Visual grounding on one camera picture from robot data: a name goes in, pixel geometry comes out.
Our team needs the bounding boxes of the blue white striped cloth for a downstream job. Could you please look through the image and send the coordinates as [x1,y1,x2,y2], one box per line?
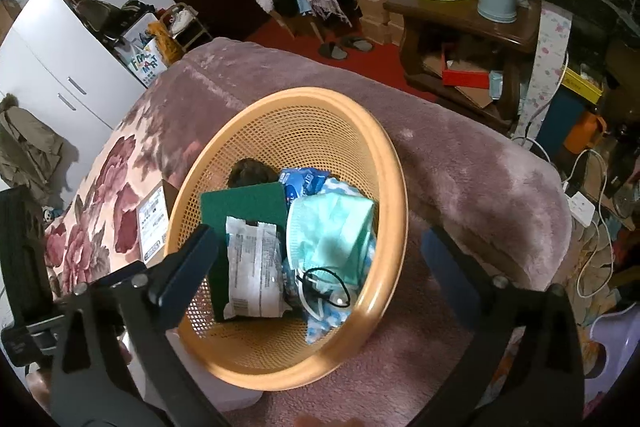
[282,177,381,345]

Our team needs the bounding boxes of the lilac plastic stool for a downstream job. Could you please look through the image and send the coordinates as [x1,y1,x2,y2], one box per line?
[582,307,631,388]

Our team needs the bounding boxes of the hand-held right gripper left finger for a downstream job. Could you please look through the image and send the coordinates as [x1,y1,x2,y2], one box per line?
[50,224,236,427]

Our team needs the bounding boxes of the black mesh hair net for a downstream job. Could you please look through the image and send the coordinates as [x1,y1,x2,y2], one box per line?
[227,158,278,190]

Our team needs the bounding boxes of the green face mask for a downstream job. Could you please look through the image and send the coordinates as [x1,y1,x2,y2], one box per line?
[286,193,376,288]

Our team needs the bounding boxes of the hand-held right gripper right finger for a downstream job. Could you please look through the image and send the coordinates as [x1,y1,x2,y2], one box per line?
[420,224,586,427]

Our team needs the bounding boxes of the grey slipper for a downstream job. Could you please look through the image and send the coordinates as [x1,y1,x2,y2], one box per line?
[340,36,375,54]
[318,41,351,60]

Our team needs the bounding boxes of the mustard yellow cloth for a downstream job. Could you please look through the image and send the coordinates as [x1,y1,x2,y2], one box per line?
[147,21,183,60]

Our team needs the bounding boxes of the printed shopping bag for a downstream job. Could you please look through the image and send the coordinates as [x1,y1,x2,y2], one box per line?
[122,19,171,88]

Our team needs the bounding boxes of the white power strip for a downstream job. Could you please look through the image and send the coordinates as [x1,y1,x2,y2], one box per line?
[565,189,598,228]

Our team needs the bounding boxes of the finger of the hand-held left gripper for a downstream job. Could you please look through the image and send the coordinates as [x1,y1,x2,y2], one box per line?
[89,259,146,290]

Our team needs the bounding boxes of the green scouring pad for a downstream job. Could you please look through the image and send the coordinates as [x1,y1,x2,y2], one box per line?
[200,182,288,323]

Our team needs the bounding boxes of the white wardrobe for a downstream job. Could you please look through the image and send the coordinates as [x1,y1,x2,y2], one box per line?
[0,0,151,132]

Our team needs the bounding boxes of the yellow plastic basket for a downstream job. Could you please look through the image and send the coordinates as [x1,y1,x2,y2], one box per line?
[166,87,408,392]

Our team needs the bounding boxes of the blue wet wipes pack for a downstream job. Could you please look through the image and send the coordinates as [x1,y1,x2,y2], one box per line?
[277,167,331,200]

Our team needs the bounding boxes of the brown cardboard box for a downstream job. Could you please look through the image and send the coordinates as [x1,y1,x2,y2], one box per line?
[136,179,181,264]

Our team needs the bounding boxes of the dark grey bag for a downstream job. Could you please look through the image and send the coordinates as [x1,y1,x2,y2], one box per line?
[60,0,158,48]

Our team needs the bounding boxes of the floral printed cloth strip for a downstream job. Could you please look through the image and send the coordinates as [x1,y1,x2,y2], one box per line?
[515,2,573,142]

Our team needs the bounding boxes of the black ribbed case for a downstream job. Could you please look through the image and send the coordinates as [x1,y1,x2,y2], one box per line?
[0,186,53,313]

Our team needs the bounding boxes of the flat red box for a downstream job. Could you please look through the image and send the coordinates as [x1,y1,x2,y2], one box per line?
[442,57,493,90]

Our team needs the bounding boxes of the small cardboard carton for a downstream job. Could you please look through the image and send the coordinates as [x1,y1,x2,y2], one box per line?
[356,0,407,46]

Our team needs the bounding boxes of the dark wooden side table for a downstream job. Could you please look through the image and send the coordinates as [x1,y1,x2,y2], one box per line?
[384,0,543,132]

